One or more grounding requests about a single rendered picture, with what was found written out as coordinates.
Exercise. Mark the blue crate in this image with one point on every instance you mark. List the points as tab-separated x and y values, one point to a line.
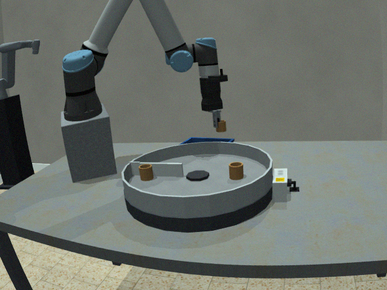
198	140

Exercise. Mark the bronze bushing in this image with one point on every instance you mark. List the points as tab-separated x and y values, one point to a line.
221	126
236	171
146	174

